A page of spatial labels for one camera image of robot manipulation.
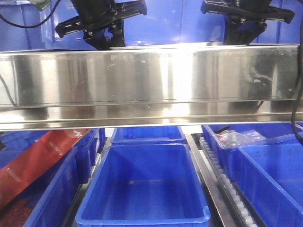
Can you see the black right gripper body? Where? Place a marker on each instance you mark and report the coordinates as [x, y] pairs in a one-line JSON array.
[[245, 20]]

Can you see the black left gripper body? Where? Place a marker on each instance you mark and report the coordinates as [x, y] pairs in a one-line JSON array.
[[102, 21]]

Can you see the blue bin lower rear right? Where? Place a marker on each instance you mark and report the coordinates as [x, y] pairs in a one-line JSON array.
[[225, 139]]

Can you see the blue bin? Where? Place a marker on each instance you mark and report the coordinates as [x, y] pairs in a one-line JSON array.
[[148, 135], [225, 139], [271, 178], [145, 186], [46, 201]]

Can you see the blue bin lower rear centre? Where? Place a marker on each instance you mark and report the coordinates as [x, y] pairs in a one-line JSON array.
[[148, 135]]

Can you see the red cardboard package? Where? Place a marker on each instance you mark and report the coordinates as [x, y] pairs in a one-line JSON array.
[[17, 175]]

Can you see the blue bin lower left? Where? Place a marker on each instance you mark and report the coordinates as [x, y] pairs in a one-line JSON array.
[[46, 201]]

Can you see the lower white roller track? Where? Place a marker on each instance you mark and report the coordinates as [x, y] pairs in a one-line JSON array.
[[233, 196]]

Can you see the stainless steel rack front rail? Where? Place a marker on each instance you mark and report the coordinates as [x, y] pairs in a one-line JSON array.
[[185, 84]]

